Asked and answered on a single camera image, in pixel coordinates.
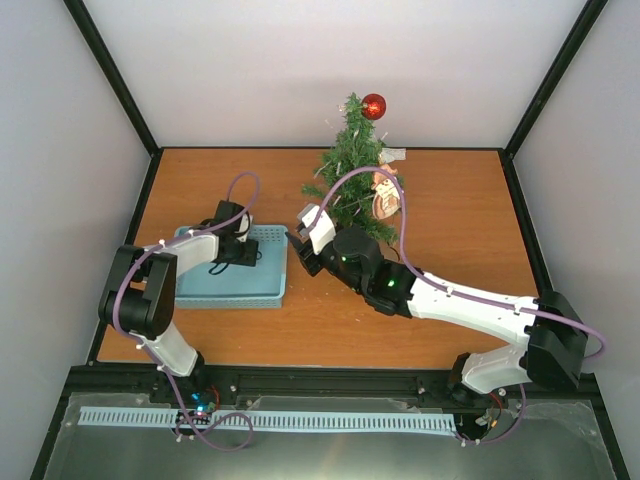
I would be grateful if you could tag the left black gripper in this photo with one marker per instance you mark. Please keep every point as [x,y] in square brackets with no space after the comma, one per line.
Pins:
[250,257]

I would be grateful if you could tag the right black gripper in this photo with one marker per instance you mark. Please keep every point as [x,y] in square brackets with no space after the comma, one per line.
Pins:
[303,251]

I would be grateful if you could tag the blue plastic basket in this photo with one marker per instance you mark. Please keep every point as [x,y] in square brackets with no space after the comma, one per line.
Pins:
[261,286]

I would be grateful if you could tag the snowman ornament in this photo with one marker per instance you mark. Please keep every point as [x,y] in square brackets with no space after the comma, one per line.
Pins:
[386,200]

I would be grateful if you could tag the small green christmas tree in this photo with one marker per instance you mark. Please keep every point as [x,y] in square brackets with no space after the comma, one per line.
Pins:
[380,230]

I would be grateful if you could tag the clear angel ornament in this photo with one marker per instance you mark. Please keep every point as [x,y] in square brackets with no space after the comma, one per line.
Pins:
[390,155]

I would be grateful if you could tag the red ball ornament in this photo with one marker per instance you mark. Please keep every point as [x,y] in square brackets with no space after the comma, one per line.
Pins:
[373,106]

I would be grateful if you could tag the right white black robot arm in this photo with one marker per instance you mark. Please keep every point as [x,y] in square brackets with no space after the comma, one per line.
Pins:
[543,343]

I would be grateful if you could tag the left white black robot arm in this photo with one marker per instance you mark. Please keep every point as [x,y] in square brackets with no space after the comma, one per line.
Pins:
[138,299]

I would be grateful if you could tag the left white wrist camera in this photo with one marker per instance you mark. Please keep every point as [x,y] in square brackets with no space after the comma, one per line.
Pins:
[245,225]

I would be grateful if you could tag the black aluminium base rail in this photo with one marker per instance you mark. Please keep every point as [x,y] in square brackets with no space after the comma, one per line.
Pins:
[237,386]

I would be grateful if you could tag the light blue cable duct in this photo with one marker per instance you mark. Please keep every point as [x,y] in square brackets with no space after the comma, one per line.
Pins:
[273,421]

